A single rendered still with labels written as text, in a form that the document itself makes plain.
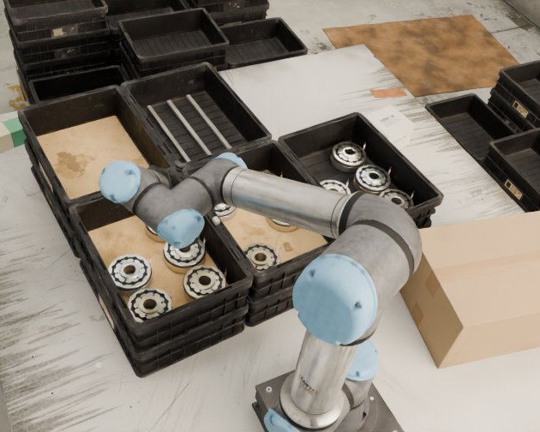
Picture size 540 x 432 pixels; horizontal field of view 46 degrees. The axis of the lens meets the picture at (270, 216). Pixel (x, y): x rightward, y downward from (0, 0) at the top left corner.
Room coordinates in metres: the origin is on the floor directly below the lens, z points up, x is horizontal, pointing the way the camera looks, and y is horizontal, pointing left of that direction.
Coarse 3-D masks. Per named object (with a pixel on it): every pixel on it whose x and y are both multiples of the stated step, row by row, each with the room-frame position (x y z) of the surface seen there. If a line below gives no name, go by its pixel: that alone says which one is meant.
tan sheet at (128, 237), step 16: (112, 224) 1.05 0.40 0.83; (128, 224) 1.06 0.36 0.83; (144, 224) 1.07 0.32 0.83; (96, 240) 0.99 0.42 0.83; (112, 240) 1.00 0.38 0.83; (128, 240) 1.01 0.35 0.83; (144, 240) 1.01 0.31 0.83; (112, 256) 0.95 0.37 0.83; (144, 256) 0.96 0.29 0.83; (160, 256) 0.97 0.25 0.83; (208, 256) 1.00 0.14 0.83; (160, 272) 0.92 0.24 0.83; (160, 288) 0.88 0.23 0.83; (176, 288) 0.88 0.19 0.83; (176, 304) 0.84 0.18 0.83
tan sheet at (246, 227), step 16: (224, 224) 1.11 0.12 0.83; (240, 224) 1.12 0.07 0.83; (256, 224) 1.13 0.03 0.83; (240, 240) 1.07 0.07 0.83; (256, 240) 1.08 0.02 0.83; (272, 240) 1.08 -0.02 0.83; (288, 240) 1.09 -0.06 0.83; (304, 240) 1.10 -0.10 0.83; (320, 240) 1.11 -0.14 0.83; (288, 256) 1.04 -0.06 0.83
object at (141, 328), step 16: (80, 224) 0.96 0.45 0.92; (224, 240) 0.97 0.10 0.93; (96, 256) 0.86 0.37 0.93; (112, 288) 0.79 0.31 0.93; (224, 288) 0.84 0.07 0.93; (240, 288) 0.85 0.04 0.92; (192, 304) 0.78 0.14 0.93; (208, 304) 0.80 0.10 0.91; (128, 320) 0.72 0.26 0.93; (160, 320) 0.73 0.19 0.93
